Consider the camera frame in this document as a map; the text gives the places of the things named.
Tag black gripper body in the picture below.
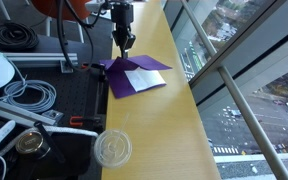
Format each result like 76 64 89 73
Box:
110 2 134 33

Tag purple cloth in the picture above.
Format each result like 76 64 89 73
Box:
98 54 173 100

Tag white paper sheet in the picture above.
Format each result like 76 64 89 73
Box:
123 66 167 93

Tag orange chair with white legs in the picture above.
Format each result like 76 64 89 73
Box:
30 0 95 44

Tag black perforated breadboard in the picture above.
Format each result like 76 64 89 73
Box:
0 33 113 134

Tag short aluminium extrusion bar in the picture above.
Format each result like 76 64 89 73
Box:
2 52 79 74

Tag clear drinking straw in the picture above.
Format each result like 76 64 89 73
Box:
111 112 131 152

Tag clear plastic cup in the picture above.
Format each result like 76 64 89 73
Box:
93 129 133 169

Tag white metal leg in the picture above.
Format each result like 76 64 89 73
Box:
0 0 12 22

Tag black bag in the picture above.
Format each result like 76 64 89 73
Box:
3 133 97 180

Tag long aluminium extrusion bar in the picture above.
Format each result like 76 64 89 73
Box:
0 94 65 127

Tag grey metal handrail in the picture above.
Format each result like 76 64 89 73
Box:
178 0 288 180

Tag black jar with gold lid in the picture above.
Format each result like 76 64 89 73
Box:
14 130 52 161

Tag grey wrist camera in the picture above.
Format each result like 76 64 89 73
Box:
84 0 113 13

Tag black clamp with orange handle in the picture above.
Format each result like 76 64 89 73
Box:
81 62 107 83
68 114 105 129

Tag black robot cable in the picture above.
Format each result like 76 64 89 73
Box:
57 0 113 73

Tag grey coiled cable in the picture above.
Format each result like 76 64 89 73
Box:
0 61 58 114

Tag black strap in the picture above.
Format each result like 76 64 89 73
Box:
33 121 66 164

